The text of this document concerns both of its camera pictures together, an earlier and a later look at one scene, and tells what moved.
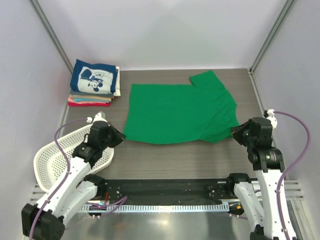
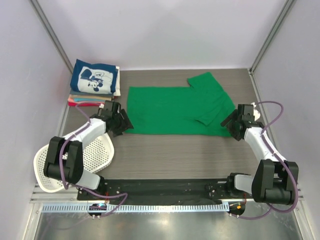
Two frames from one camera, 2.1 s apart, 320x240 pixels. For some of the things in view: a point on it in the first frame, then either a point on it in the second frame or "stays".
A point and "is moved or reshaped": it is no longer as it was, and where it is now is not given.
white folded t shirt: [117, 92] stays
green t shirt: [178, 114] is moved or reshaped
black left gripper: [118, 136] -> [125, 123]
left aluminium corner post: [50, 30] stays
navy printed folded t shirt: [95, 78] stays
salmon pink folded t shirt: [71, 100] stays
